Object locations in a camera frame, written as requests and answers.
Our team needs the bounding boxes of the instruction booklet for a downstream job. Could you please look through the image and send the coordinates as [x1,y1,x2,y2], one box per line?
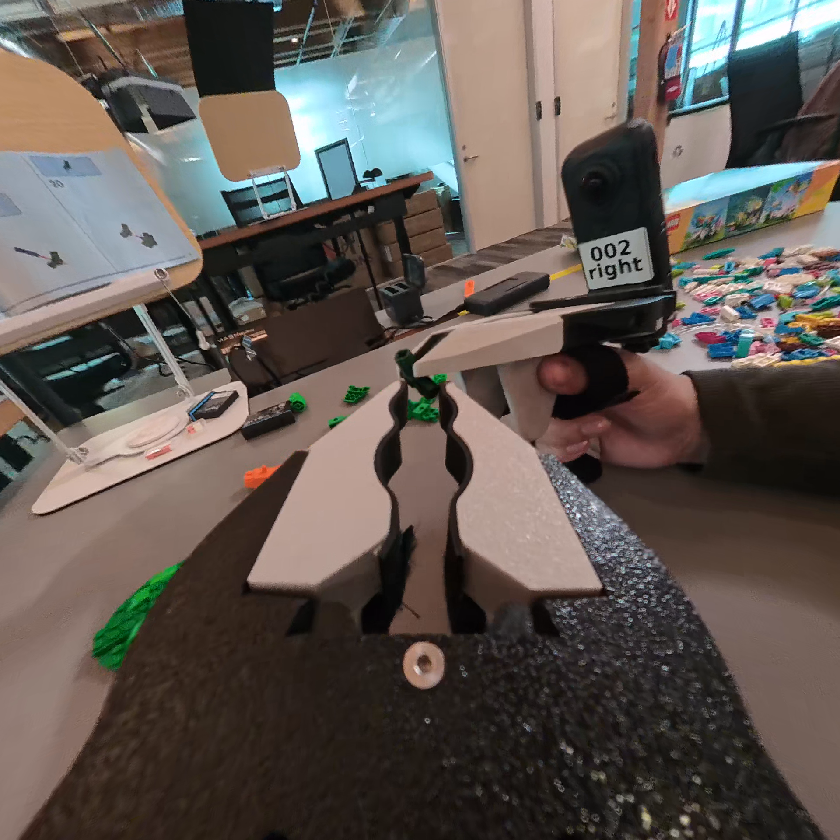
[0,147,198,316]

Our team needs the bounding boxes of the scattered green bricks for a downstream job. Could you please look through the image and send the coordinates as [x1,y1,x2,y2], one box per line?
[287,371,454,431]

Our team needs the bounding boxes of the person's right hand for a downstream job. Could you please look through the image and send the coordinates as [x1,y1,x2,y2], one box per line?
[537,351,710,470]

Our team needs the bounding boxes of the black battery charger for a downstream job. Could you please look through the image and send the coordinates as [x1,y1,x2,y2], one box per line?
[381,279,424,322]

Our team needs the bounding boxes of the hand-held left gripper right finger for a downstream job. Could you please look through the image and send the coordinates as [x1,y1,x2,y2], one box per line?
[438,384,605,634]

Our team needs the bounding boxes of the black office chair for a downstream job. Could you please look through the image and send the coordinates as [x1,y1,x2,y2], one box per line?
[725,31,834,168]

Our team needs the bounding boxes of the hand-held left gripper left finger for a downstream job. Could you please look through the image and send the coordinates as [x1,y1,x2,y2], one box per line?
[247,379,416,634]

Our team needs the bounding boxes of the pile of pastel bricks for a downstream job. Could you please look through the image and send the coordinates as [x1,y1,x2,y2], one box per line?
[656,246,840,368]

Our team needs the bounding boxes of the wooden pillar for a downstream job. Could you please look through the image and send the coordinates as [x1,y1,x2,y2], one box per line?
[633,0,670,126]

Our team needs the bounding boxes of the green brick model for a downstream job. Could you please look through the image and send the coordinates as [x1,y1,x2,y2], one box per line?
[92,561,185,672]

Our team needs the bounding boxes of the black computer monitor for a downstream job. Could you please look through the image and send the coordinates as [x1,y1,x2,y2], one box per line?
[314,139,361,201]

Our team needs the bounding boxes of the wooden book stand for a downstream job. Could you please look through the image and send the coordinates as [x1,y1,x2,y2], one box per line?
[0,49,250,516]
[199,90,301,221]

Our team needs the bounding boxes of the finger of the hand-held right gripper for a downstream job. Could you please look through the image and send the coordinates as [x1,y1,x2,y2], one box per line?
[412,312,568,421]

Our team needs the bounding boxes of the black printed small box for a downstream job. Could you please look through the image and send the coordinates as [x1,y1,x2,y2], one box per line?
[239,402,296,441]

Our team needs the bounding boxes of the person's right forearm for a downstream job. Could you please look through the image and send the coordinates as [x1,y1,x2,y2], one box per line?
[682,357,840,496]

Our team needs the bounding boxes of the black equipment case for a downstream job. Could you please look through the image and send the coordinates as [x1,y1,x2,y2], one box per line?
[226,289,389,388]

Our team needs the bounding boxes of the red fire extinguisher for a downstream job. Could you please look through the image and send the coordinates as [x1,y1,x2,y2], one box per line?
[658,33,685,102]

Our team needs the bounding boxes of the stacked cardboard boxes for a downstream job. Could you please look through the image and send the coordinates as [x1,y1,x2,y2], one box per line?
[377,187,463,263]

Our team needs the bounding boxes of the black rectangular case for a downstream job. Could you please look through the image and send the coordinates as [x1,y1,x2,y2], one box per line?
[464,271,551,316]

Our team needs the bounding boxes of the colourful brick set box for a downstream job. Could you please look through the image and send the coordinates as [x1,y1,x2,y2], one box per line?
[663,161,840,253]

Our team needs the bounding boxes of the black square panel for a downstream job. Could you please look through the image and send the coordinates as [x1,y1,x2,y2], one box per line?
[182,0,275,98]

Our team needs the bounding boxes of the white door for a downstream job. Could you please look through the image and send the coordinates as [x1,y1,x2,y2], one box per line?
[551,0,634,224]
[436,0,546,253]

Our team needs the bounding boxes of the wooden office desk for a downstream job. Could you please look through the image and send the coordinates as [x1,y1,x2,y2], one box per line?
[197,172,435,309]

